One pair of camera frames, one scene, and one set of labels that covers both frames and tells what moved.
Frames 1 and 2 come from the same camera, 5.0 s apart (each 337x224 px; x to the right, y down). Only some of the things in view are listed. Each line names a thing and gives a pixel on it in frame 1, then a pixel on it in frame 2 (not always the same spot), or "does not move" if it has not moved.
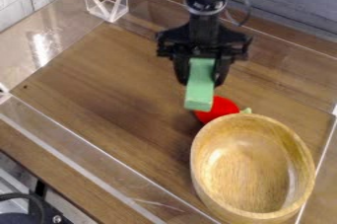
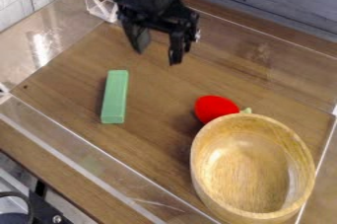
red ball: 222,107 does not move
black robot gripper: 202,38 -> 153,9
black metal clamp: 53,215 does not move
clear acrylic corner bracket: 108,10 does not move
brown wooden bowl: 252,169 does not move
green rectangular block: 200,88 -> 114,97
